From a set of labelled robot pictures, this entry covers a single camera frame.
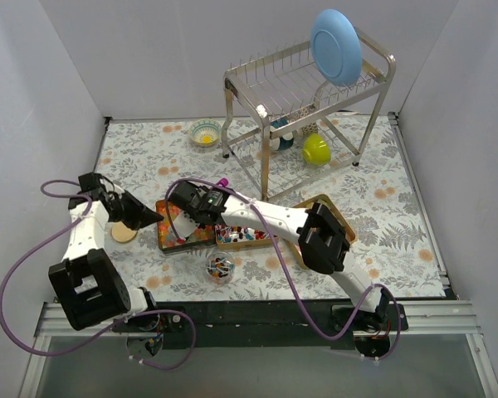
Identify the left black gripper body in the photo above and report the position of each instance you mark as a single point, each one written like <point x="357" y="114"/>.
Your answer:
<point x="129" y="207"/>

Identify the magenta plastic scoop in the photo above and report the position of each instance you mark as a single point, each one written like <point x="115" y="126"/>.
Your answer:
<point x="223" y="182"/>

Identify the tin of lollipops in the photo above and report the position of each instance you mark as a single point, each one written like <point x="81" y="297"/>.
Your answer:
<point x="236" y="237"/>

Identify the tin of gummy candies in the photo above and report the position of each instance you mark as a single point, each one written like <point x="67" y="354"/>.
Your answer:
<point x="166" y="238"/>

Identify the clear plastic jar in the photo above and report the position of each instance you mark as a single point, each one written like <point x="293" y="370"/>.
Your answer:
<point x="220" y="267"/>

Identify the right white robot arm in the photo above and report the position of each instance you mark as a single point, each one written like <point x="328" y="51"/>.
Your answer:
<point x="318" y="234"/>

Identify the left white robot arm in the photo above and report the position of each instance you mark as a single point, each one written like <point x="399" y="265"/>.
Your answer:
<point x="88" y="286"/>

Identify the tin of popsicle candies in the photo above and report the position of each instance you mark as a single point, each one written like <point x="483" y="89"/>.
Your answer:
<point x="308" y="204"/>

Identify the round wooden jar lid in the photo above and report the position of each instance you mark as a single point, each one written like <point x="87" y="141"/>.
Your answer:
<point x="121" y="233"/>

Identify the patterned small bowl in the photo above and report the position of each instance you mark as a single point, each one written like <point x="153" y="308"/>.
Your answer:
<point x="205" y="132"/>

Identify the teal white bowl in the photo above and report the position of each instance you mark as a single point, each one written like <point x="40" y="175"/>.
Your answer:
<point x="284" y="142"/>

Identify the lime green bowl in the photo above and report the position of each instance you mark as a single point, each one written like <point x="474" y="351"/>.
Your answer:
<point x="316" y="151"/>

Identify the steel dish rack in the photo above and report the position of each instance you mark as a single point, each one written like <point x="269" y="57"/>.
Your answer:
<point x="288" y="126"/>

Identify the patterned cup in rack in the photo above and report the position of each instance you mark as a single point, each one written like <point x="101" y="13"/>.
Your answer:
<point x="308" y="129"/>

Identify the floral table mat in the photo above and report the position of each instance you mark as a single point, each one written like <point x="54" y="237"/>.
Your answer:
<point x="376" y="198"/>

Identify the blue plate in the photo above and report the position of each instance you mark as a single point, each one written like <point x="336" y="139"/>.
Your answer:
<point x="336" y="48"/>

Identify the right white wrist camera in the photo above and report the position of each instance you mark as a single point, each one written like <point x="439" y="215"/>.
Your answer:
<point x="184" y="227"/>

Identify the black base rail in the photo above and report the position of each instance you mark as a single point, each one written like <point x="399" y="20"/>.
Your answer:
<point x="277" y="323"/>

